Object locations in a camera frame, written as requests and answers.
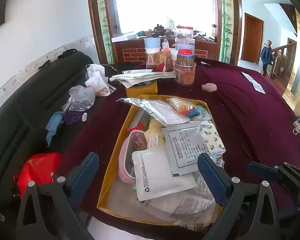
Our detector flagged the stack of newspapers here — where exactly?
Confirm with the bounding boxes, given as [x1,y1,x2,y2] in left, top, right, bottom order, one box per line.
[109,69,176,88]

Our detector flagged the wooden cabinet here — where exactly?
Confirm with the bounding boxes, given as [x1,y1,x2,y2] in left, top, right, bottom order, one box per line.
[111,36,218,65]

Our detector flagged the black sofa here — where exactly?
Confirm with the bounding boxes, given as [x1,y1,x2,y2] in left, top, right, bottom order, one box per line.
[0,49,93,205]

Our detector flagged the yellow tin can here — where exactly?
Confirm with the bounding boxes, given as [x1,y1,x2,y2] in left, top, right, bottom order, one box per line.
[126,80,158,98]

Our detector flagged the white paper leaflets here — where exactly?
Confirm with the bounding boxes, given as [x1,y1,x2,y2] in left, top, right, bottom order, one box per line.
[242,72,265,94]

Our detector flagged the white sachet recycle mark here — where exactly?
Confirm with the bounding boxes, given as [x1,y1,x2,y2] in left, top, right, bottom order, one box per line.
[132,146,196,201]

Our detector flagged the white sachet printed text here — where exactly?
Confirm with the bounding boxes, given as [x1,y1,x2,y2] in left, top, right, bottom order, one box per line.
[162,121,209,177]

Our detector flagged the yellow soft cloth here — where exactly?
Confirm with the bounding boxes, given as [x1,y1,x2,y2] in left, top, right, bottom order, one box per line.
[145,118,165,148]

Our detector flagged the pink oval pouch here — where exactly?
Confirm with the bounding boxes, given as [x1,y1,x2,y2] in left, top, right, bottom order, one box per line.
[118,130,147,185]

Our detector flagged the white blue desiccant packet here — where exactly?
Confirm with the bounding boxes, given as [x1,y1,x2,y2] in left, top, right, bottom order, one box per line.
[131,171,216,218]

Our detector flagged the teal tissue pack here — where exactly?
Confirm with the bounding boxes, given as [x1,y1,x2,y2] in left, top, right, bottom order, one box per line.
[194,106,212,121]

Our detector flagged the pink scrub pad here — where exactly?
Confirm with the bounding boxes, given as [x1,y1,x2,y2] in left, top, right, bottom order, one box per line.
[202,83,217,93]

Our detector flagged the clear plastic bag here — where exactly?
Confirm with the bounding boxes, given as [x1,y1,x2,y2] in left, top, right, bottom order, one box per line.
[64,85,96,112]

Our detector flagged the orange clear plastic jar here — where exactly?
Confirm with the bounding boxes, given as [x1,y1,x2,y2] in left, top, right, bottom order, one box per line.
[174,48,196,86]

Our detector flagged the wooden door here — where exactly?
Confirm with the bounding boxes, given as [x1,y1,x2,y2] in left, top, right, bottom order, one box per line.
[241,13,263,64]

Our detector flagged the yellow cardboard box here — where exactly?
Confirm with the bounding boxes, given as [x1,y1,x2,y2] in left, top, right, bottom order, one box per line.
[97,95,225,231]

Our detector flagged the red lid clear jar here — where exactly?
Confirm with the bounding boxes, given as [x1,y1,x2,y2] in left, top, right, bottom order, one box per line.
[174,25,195,54]

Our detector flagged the person in blue jacket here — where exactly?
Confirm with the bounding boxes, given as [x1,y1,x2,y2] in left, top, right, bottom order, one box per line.
[260,40,273,77]

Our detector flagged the lemon print tissue pack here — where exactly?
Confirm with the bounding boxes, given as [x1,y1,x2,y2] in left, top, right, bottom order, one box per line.
[200,121,226,158]

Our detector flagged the clear bag white masks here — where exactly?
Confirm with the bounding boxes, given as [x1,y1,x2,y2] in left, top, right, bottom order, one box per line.
[117,98,190,127]

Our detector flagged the red plastic bag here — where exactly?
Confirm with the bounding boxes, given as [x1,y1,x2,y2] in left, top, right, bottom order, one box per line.
[13,152,61,199]

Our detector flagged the yellow blue sponge cloths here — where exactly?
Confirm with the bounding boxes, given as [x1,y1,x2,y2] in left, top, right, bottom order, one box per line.
[167,98,199,118]

